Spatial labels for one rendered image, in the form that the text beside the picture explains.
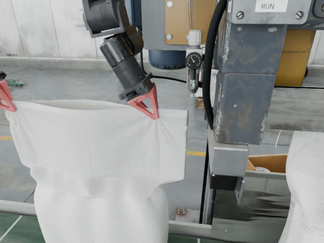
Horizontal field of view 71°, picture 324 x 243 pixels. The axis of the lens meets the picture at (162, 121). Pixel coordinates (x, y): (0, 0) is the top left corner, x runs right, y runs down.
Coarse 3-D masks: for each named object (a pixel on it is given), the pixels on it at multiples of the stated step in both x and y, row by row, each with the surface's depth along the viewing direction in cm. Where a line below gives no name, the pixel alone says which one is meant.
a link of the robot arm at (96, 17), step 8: (88, 0) 44; (96, 0) 47; (104, 0) 44; (112, 0) 43; (120, 0) 46; (88, 8) 44; (96, 8) 44; (104, 8) 43; (112, 8) 43; (88, 16) 45; (96, 16) 44; (104, 16) 44; (112, 16) 44; (88, 24) 46; (96, 24) 45; (104, 24) 45; (112, 24) 45
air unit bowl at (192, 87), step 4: (188, 72) 53; (192, 72) 52; (196, 72) 52; (188, 76) 53; (192, 76) 53; (196, 76) 53; (188, 80) 54; (192, 80) 53; (196, 80) 53; (188, 84) 54; (192, 84) 53; (196, 84) 54; (188, 88) 54; (192, 88) 54; (196, 88) 54; (188, 92) 55; (192, 92) 55
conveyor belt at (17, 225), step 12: (0, 216) 108; (12, 216) 108; (24, 216) 108; (0, 228) 102; (12, 228) 102; (24, 228) 102; (36, 228) 102; (0, 240) 96; (12, 240) 96; (24, 240) 96; (36, 240) 96; (168, 240) 96; (180, 240) 96; (192, 240) 96; (204, 240) 96
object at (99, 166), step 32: (32, 128) 62; (64, 128) 57; (96, 128) 55; (128, 128) 56; (160, 128) 56; (32, 160) 67; (64, 160) 62; (96, 160) 59; (128, 160) 60; (160, 160) 60; (64, 192) 61; (96, 192) 60; (128, 192) 60; (160, 192) 63; (64, 224) 64; (96, 224) 62; (128, 224) 61; (160, 224) 64
